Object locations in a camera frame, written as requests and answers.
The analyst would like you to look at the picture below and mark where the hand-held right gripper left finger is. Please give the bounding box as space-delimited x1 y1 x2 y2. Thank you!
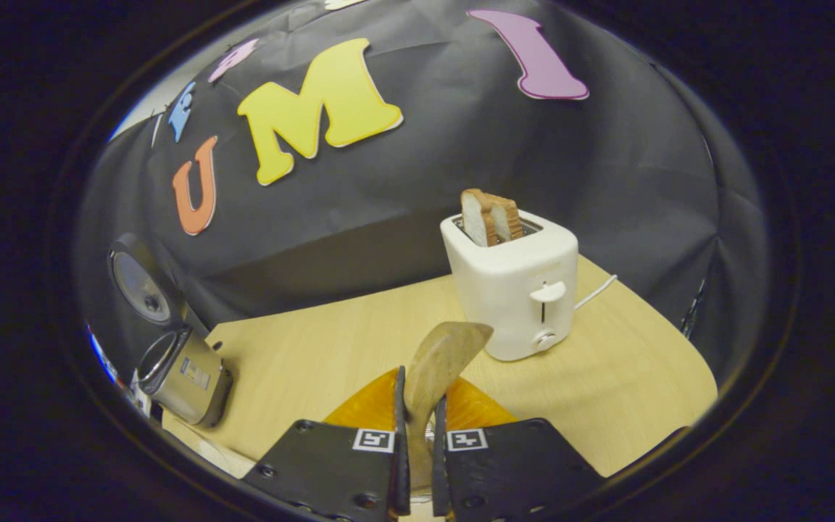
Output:
242 366 412 522

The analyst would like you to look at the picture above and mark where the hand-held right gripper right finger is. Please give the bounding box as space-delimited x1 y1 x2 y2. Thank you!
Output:
431 377 607 522

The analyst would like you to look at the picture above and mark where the wooden spoon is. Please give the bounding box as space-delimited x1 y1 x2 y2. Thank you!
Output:
403 321 495 494

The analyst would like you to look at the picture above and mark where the silver black rice cooker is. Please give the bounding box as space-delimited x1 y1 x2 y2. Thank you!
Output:
107 232 236 429

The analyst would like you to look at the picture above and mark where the white toaster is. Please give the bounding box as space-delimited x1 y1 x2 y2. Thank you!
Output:
440 208 580 363

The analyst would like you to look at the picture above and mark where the toast bread slice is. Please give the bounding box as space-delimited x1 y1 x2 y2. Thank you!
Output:
490 194 525 243
460 188 499 248

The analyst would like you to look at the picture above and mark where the white toaster cable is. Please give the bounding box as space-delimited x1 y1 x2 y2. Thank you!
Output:
573 273 620 312

